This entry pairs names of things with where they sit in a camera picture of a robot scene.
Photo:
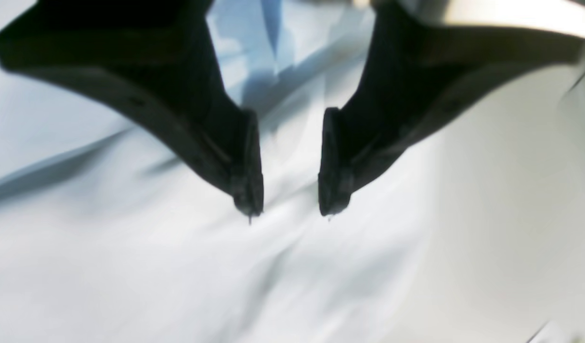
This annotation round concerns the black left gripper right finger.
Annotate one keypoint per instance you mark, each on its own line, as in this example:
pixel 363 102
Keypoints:
pixel 428 62

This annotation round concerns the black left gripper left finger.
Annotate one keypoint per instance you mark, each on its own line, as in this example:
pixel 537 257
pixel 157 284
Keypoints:
pixel 154 62

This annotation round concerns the white t-shirt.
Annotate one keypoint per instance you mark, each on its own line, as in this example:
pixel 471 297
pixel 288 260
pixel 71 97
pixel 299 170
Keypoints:
pixel 476 235

